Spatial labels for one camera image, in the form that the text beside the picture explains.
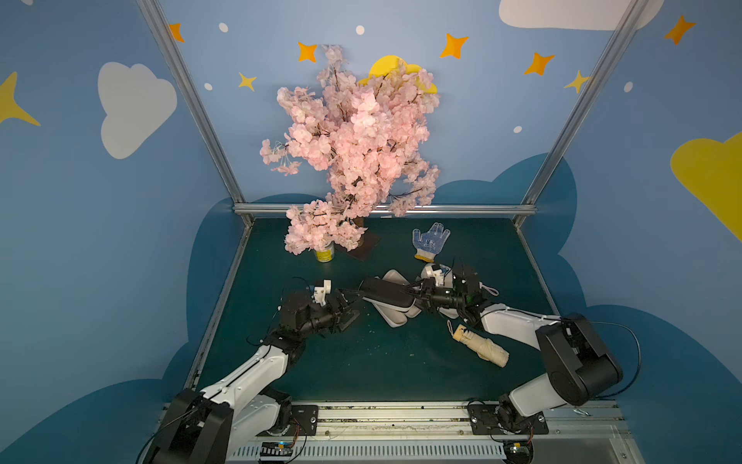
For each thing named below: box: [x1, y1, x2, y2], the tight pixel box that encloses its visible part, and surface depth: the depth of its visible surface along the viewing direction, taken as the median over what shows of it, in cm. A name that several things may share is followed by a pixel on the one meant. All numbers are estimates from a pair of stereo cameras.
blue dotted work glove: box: [411, 222, 452, 262], surface depth 117 cm
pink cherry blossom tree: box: [259, 44, 440, 254], surface depth 76 cm
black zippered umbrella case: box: [359, 277, 417, 307], surface depth 83 cm
